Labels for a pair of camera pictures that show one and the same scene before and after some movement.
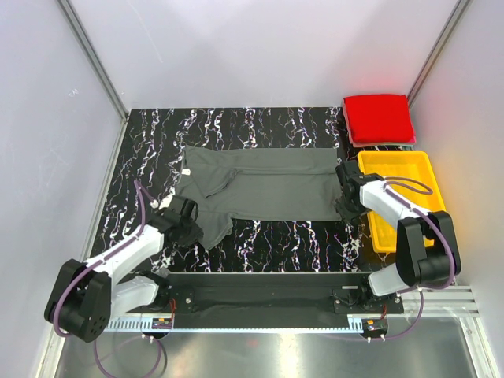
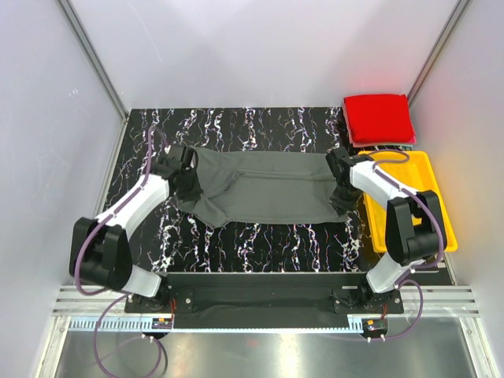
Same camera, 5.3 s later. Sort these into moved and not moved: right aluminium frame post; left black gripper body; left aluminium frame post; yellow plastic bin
Moved: left black gripper body
Not moved: right aluminium frame post; left aluminium frame post; yellow plastic bin
